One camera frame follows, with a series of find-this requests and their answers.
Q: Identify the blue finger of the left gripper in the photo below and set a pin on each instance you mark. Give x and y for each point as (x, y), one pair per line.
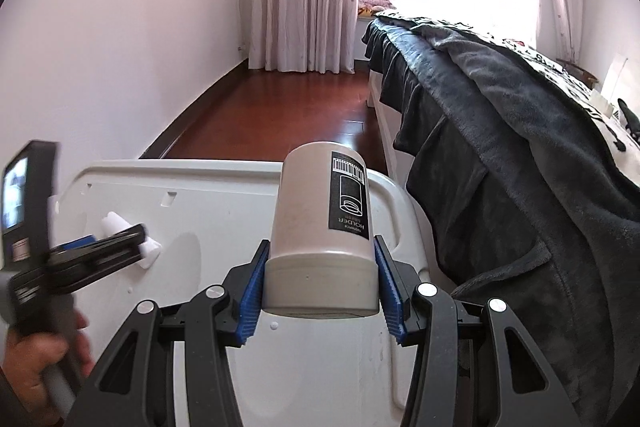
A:
(77, 243)

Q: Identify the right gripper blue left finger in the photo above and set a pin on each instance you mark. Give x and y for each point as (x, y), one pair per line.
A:
(250, 301)

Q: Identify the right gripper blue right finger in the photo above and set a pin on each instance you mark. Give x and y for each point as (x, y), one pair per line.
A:
(391, 291)

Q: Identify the beige cylindrical canister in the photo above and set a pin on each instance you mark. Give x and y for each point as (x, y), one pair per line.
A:
(321, 262)

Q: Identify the left hand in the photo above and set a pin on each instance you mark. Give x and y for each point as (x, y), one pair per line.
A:
(25, 360)

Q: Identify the white plastic storage box lid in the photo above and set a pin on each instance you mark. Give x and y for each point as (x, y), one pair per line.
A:
(164, 336)

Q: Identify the dark grey blanket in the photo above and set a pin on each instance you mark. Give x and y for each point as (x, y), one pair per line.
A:
(525, 205)

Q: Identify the bed with patterned sheet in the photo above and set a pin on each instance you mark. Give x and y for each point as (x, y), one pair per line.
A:
(611, 120)

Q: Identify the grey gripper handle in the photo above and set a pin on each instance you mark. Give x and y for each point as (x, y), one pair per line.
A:
(62, 380)

